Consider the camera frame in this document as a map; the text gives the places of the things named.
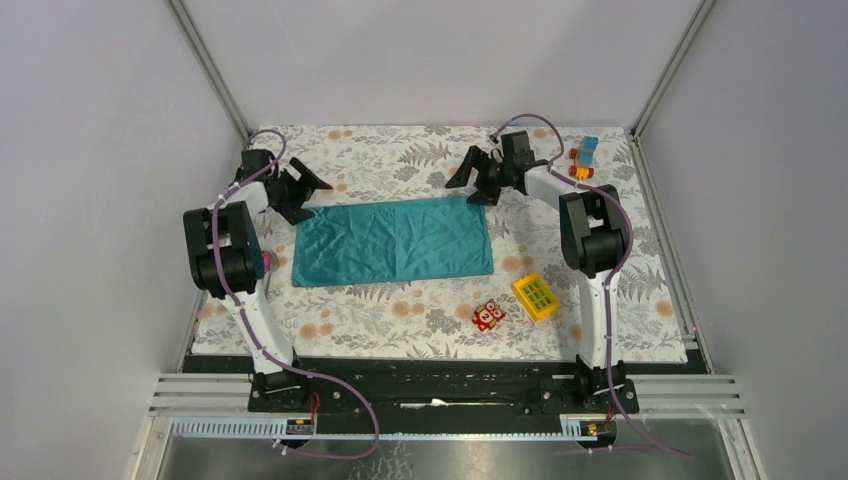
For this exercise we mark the yellow green toy brick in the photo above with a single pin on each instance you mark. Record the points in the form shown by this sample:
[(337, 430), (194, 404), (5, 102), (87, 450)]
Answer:
[(536, 297)]

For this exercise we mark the blue orange toy car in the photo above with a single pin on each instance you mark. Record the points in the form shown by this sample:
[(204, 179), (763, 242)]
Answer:
[(582, 158)]

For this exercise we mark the red owl toy block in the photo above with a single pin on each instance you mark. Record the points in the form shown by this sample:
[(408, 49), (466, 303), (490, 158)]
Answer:
[(487, 316)]

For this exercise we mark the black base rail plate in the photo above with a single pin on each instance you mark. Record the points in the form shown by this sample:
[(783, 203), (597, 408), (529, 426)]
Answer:
[(347, 395)]

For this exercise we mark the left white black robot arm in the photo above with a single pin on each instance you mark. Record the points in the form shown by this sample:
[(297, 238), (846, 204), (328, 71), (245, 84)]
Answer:
[(227, 260)]

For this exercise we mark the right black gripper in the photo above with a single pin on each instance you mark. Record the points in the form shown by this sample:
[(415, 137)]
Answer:
[(476, 158)]

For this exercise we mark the floral patterned table mat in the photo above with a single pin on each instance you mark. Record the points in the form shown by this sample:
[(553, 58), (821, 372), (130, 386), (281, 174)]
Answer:
[(433, 318)]

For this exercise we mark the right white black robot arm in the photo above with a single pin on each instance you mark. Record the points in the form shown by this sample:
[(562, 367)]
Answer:
[(595, 238)]

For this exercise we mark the teal cloth napkin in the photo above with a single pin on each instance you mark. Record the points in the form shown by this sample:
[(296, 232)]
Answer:
[(389, 242)]

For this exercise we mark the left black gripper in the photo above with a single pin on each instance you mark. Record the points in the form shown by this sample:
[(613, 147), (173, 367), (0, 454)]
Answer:
[(292, 211)]

